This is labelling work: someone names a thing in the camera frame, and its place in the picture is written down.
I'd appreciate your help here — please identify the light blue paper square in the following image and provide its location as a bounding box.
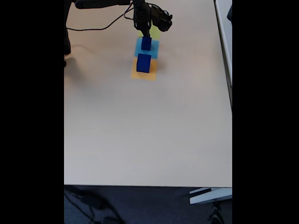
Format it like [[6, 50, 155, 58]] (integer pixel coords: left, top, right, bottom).
[[134, 37, 160, 59]]

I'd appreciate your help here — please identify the green paper square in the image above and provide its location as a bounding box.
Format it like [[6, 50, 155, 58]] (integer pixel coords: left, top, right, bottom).
[[137, 26, 162, 39]]

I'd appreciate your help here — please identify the white adjacent table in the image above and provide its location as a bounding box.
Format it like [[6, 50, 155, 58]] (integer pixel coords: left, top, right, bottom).
[[214, 0, 233, 108]]

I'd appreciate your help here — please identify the white table foot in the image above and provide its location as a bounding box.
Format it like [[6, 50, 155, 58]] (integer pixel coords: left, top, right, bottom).
[[189, 187, 233, 205]]

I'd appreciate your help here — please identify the orange paper square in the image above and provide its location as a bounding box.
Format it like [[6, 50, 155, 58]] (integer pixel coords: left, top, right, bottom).
[[130, 57, 157, 82]]

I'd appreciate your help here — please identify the black camera box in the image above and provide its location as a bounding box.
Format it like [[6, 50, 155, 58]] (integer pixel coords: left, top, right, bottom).
[[151, 3, 173, 33]]

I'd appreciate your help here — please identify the large blue cube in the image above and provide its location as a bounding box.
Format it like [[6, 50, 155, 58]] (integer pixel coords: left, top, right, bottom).
[[136, 53, 151, 73]]

